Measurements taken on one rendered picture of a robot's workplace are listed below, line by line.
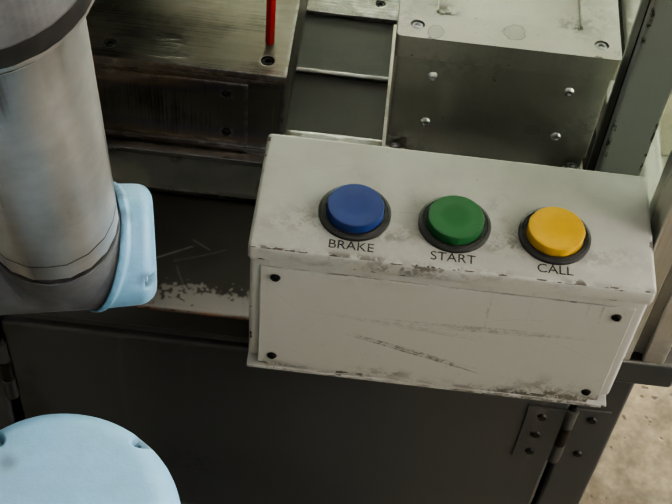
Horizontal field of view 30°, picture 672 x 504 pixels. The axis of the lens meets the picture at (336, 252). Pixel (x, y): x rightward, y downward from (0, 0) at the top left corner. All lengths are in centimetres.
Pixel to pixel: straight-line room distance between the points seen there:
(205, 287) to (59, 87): 52
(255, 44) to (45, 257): 44
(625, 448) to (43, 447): 131
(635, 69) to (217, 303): 37
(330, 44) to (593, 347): 44
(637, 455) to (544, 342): 97
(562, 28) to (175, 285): 38
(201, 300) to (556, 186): 30
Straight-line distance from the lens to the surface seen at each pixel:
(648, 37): 91
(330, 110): 114
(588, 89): 104
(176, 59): 104
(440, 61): 101
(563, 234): 86
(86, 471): 66
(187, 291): 100
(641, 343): 101
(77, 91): 52
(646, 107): 95
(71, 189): 59
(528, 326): 89
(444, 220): 85
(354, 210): 85
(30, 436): 67
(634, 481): 185
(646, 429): 190
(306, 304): 89
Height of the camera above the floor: 155
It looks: 51 degrees down
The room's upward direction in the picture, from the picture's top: 6 degrees clockwise
